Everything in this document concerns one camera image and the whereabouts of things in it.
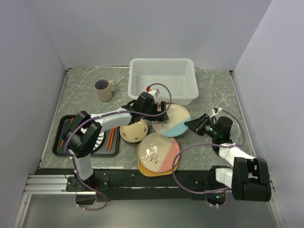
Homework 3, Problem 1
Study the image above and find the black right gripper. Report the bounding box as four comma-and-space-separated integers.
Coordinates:
184, 113, 219, 139

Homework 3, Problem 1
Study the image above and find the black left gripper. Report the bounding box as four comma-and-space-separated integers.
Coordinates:
142, 101, 169, 122

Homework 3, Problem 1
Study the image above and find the beige and blue plate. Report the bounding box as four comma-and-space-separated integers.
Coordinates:
152, 104, 191, 137

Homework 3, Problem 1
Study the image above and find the beige and pink plate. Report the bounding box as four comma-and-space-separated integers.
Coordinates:
138, 133, 180, 173

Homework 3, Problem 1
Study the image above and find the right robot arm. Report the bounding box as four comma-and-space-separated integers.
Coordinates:
184, 114, 271, 202

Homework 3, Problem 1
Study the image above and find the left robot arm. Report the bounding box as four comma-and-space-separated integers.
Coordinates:
62, 89, 169, 191

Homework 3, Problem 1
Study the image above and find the white plastic bin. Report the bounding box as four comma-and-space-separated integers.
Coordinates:
128, 58, 199, 106

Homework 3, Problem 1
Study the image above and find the small beige floral plate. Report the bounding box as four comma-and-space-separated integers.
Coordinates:
120, 119, 148, 143

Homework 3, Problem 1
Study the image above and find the orange chopstick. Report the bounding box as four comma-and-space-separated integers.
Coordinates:
106, 128, 115, 151
107, 127, 117, 151

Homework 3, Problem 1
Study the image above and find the black serving tray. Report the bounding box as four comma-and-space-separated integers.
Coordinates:
52, 115, 120, 156

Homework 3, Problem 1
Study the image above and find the white blue striped plate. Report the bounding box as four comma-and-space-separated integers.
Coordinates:
92, 132, 105, 152

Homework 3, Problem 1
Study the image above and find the beige ceramic mug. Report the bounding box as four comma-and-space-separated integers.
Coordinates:
94, 79, 116, 102

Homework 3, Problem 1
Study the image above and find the woven bamboo plate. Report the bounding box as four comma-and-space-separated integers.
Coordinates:
137, 144, 180, 177

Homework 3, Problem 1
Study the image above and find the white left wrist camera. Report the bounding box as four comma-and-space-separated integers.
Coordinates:
146, 86, 160, 97

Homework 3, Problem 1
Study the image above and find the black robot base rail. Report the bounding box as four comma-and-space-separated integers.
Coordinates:
35, 169, 224, 206

